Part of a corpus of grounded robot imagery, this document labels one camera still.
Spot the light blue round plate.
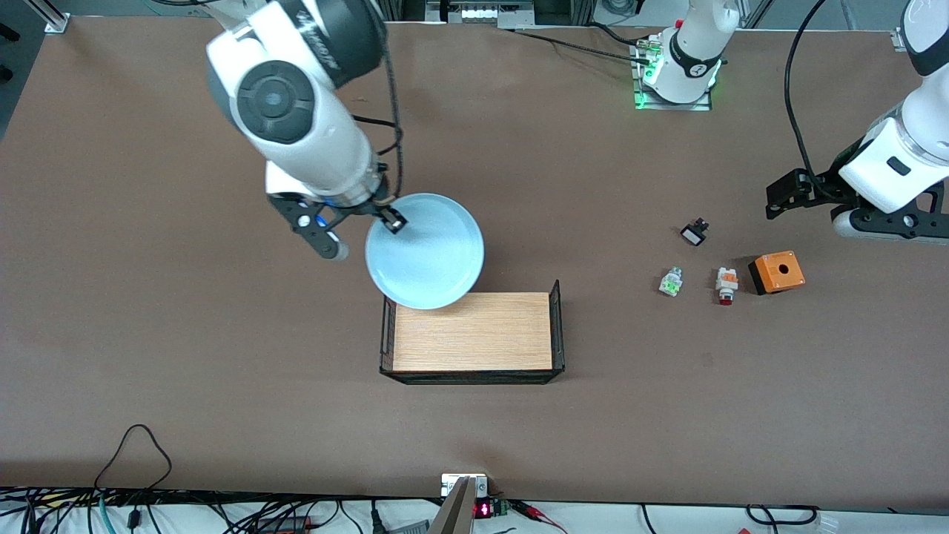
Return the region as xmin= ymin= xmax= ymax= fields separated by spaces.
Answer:
xmin=364 ymin=193 xmax=486 ymax=311

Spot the silver mounting block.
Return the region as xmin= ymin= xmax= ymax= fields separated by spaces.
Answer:
xmin=441 ymin=473 xmax=489 ymax=498

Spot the grey metal bar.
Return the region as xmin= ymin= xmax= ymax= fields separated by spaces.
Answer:
xmin=429 ymin=477 xmax=477 ymax=534

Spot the orange button enclosure box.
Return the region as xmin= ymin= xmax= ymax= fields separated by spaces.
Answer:
xmin=747 ymin=251 xmax=807 ymax=296

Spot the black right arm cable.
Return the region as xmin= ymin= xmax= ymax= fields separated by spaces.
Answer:
xmin=351 ymin=113 xmax=402 ymax=161
xmin=371 ymin=37 xmax=406 ymax=202

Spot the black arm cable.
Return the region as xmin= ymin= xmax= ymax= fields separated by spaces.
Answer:
xmin=351 ymin=113 xmax=402 ymax=161
xmin=371 ymin=37 xmax=406 ymax=202
xmin=784 ymin=0 xmax=830 ymax=185

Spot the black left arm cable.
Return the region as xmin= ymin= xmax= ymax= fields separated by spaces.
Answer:
xmin=784 ymin=0 xmax=830 ymax=185

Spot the black wire wooden tray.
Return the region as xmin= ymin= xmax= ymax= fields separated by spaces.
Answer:
xmin=379 ymin=279 xmax=566 ymax=385

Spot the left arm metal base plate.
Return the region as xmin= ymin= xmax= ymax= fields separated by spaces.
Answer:
xmin=630 ymin=36 xmax=714 ymax=112

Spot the black cable across table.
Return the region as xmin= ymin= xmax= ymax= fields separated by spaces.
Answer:
xmin=512 ymin=28 xmax=653 ymax=66

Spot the black looped table cable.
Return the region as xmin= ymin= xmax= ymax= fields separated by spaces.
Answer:
xmin=93 ymin=423 xmax=173 ymax=495

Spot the black cable loop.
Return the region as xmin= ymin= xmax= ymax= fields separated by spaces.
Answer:
xmin=745 ymin=504 xmax=819 ymax=527

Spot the red black probe wire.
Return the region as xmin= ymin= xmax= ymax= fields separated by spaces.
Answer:
xmin=512 ymin=501 xmax=570 ymax=534

